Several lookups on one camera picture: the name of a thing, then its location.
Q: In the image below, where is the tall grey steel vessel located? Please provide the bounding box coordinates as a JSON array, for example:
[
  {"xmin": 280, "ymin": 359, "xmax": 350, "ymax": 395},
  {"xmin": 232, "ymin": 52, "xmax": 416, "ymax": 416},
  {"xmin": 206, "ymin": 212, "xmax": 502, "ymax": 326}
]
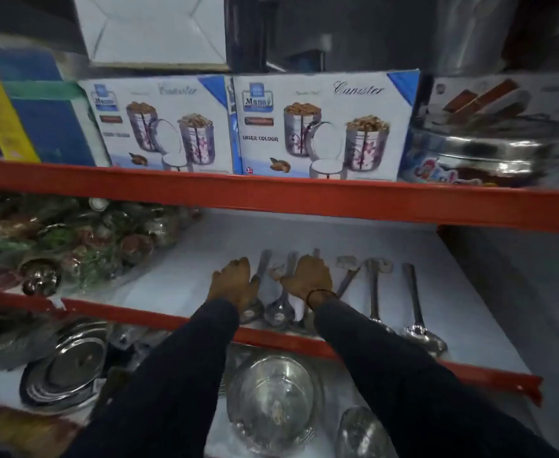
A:
[{"xmin": 431, "ymin": 0, "xmax": 523, "ymax": 77}]

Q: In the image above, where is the box with steel pot print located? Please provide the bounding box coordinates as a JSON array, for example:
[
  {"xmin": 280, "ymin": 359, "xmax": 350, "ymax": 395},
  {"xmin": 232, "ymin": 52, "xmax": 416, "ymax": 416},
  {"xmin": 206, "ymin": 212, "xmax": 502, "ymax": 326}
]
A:
[{"xmin": 398, "ymin": 71, "xmax": 559, "ymax": 189}]

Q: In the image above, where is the person's right forearm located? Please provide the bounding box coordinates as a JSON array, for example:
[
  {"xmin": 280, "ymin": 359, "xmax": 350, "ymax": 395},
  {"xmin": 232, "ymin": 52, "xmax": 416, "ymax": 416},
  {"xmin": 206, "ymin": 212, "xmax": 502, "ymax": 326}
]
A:
[{"xmin": 313, "ymin": 296, "xmax": 559, "ymax": 458}]

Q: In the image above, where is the person's right hand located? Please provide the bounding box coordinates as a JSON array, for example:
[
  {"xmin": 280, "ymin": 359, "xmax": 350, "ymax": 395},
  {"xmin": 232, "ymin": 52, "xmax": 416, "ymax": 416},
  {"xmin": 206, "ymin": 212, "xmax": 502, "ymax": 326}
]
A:
[{"xmin": 279, "ymin": 254, "xmax": 334, "ymax": 310}]

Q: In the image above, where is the wrapped steel strainer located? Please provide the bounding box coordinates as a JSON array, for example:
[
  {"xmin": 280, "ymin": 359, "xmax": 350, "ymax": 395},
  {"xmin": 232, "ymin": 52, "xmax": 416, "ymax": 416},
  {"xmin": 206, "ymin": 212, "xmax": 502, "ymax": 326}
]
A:
[{"xmin": 335, "ymin": 406, "xmax": 399, "ymax": 458}]

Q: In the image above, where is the person's left hand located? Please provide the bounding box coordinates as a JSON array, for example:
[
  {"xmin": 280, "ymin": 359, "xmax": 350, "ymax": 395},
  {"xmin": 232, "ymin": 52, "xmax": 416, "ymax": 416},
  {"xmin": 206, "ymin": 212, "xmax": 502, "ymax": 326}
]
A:
[{"xmin": 206, "ymin": 256, "xmax": 262, "ymax": 314}]

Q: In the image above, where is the white canister box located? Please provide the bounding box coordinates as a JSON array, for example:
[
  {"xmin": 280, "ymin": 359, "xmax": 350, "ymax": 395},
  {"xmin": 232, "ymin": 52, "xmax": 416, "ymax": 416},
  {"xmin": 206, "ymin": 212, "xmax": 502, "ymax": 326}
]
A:
[
  {"xmin": 78, "ymin": 74, "xmax": 235, "ymax": 175},
  {"xmin": 231, "ymin": 69, "xmax": 421, "ymax": 183}
]

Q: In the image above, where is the colourful flat packet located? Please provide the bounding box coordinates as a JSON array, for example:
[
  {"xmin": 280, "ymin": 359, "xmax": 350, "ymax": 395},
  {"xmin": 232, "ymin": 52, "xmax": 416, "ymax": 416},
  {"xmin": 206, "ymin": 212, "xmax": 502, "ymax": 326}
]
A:
[{"xmin": 0, "ymin": 405, "xmax": 80, "ymax": 458}]

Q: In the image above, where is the wrapped steel bowl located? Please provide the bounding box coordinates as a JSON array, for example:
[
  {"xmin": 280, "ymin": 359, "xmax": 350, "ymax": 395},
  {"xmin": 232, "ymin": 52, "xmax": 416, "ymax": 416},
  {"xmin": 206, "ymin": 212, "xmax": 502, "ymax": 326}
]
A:
[{"xmin": 225, "ymin": 350, "xmax": 326, "ymax": 456}]

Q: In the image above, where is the plain white cardboard box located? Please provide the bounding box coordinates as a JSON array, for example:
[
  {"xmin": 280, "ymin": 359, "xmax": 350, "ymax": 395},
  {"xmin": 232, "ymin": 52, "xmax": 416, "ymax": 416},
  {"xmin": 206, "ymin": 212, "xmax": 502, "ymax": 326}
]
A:
[{"xmin": 72, "ymin": 0, "xmax": 230, "ymax": 72}]

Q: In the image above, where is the black thread wrist bracelet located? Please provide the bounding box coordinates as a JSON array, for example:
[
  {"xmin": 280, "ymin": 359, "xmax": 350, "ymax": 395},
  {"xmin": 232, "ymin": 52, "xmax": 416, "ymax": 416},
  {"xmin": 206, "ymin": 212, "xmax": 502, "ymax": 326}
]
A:
[{"xmin": 305, "ymin": 288, "xmax": 338, "ymax": 310}]

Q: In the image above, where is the small round steel pot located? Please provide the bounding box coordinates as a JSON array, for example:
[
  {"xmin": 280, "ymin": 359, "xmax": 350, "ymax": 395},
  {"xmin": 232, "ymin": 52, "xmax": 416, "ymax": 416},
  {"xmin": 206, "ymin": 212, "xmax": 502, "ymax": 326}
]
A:
[{"xmin": 19, "ymin": 257, "xmax": 63, "ymax": 297}]

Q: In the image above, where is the plastic bag of small steelware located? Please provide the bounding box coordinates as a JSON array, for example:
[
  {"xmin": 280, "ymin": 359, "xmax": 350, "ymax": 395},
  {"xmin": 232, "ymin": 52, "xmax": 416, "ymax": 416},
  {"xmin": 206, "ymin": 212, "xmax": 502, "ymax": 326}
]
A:
[{"xmin": 0, "ymin": 193, "xmax": 204, "ymax": 299}]

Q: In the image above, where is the stack of steel plates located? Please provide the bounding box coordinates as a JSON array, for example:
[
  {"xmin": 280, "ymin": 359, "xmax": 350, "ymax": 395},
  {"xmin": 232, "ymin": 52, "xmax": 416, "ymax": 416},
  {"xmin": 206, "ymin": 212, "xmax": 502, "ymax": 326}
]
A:
[{"xmin": 19, "ymin": 321, "xmax": 113, "ymax": 415}]

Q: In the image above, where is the blue cardboard box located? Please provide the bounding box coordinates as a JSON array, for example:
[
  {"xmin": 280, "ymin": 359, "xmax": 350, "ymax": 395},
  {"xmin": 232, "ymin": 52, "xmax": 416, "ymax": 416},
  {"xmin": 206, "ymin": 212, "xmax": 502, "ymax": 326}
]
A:
[{"xmin": 0, "ymin": 45, "xmax": 111, "ymax": 167}]

